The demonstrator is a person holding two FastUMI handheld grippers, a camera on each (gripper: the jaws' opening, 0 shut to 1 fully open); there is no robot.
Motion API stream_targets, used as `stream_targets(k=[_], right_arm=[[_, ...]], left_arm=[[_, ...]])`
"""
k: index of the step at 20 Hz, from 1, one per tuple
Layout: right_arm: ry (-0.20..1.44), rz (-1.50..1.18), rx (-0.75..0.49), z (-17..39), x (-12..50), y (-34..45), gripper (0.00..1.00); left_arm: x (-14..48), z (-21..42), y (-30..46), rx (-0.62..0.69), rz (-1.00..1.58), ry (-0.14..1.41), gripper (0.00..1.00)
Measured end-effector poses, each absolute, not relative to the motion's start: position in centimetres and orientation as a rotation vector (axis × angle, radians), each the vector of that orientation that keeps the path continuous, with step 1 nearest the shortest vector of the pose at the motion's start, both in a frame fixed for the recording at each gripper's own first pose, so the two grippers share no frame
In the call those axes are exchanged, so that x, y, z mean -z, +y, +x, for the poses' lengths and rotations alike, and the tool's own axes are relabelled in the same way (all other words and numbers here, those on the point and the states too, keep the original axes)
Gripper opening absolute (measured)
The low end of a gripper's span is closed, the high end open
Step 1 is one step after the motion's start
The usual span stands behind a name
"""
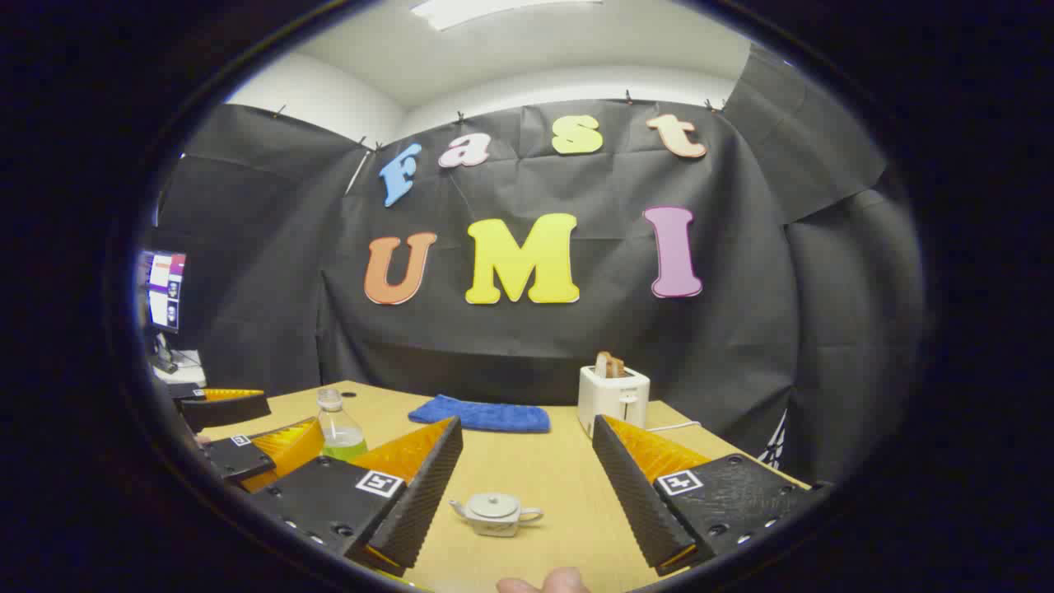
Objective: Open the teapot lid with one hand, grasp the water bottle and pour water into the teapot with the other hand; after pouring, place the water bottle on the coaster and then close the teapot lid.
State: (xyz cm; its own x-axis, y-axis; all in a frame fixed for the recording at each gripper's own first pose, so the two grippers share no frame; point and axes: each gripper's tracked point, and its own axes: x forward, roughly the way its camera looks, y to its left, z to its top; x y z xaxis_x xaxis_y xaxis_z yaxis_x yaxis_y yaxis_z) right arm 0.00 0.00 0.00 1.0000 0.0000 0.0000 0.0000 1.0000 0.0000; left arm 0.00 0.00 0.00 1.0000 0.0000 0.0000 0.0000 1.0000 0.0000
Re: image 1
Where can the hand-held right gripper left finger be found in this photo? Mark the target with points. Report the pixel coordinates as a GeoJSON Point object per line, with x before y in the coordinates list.
{"type": "Point", "coordinates": [416, 502]}

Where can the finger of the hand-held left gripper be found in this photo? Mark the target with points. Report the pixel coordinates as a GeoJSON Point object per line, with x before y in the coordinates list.
{"type": "Point", "coordinates": [226, 409]}
{"type": "Point", "coordinates": [235, 459]}

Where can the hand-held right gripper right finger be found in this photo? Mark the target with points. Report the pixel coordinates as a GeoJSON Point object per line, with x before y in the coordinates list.
{"type": "Point", "coordinates": [638, 498]}

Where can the white teacup lid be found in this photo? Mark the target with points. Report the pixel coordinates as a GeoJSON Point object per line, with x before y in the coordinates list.
{"type": "Point", "coordinates": [494, 504]}

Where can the white ceramic teacup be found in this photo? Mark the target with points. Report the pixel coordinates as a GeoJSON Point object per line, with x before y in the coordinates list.
{"type": "Point", "coordinates": [494, 525]}

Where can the green label water bottle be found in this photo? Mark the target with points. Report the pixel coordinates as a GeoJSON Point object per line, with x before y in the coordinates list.
{"type": "Point", "coordinates": [339, 432]}

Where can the white side desk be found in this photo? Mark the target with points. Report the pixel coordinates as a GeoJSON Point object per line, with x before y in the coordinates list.
{"type": "Point", "coordinates": [185, 371]}

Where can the white toaster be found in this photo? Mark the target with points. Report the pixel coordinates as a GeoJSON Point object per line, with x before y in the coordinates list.
{"type": "Point", "coordinates": [613, 403]}

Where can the blue folded towel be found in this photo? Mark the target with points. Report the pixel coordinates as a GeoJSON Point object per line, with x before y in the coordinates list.
{"type": "Point", "coordinates": [486, 414]}

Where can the computer monitor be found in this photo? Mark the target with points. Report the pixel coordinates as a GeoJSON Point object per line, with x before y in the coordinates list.
{"type": "Point", "coordinates": [165, 288]}

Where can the toast slice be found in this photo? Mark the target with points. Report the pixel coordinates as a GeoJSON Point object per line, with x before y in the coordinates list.
{"type": "Point", "coordinates": [609, 365]}

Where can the checkered board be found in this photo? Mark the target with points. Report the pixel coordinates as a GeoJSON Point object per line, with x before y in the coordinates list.
{"type": "Point", "coordinates": [774, 449]}

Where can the ceiling light panel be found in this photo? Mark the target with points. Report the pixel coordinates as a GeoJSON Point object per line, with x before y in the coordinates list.
{"type": "Point", "coordinates": [494, 10]}

